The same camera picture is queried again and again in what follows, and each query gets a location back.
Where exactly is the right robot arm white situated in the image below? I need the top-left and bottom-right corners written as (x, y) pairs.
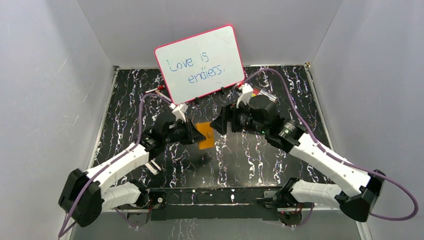
top-left (210, 95), bottom-right (384, 222)

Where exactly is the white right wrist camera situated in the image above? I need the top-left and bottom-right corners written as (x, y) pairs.
top-left (236, 83), bottom-right (254, 108)

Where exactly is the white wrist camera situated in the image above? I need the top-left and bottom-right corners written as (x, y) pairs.
top-left (169, 103), bottom-right (188, 123)
top-left (236, 83), bottom-right (254, 108)

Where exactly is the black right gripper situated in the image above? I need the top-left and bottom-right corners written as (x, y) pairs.
top-left (209, 97), bottom-right (268, 136)

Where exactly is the pack of coloured markers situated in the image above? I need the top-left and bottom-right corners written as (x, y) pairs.
top-left (251, 87), bottom-right (278, 103)

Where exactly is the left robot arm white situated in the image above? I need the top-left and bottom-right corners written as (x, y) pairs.
top-left (58, 119), bottom-right (207, 227)

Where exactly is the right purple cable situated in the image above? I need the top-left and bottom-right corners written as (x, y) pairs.
top-left (240, 67), bottom-right (420, 222)

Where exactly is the pink framed whiteboard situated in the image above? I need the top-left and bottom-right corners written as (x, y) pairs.
top-left (154, 24), bottom-right (246, 105)

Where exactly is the white marker red cap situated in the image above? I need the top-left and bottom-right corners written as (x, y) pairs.
top-left (145, 85), bottom-right (165, 94)

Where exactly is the orange leather card holder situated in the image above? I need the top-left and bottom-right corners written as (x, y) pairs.
top-left (195, 122), bottom-right (215, 150)

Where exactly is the white marker brown tip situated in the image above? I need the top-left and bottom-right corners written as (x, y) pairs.
top-left (156, 90), bottom-right (172, 103)

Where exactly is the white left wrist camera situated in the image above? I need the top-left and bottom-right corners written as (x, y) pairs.
top-left (169, 103), bottom-right (188, 123)

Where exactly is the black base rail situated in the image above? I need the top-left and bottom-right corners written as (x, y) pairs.
top-left (115, 187), bottom-right (316, 223)

